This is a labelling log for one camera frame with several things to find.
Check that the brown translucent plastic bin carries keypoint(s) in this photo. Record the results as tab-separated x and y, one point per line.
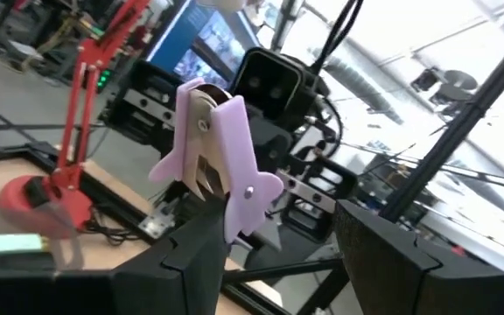
70	249

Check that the computer monitor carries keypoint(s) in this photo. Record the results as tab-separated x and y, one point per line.
182	35

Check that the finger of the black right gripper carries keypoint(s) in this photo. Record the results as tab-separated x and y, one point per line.
274	149

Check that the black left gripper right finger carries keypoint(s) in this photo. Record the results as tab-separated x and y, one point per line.
409	280

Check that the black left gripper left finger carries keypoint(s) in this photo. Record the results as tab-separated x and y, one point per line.
182	271

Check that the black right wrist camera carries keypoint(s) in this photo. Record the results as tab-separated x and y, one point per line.
274	83

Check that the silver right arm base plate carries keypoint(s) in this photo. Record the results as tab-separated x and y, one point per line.
156	223

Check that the purple staple remover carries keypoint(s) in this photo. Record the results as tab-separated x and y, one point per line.
234	153

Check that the red desk lamp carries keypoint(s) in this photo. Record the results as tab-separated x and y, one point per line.
81	87

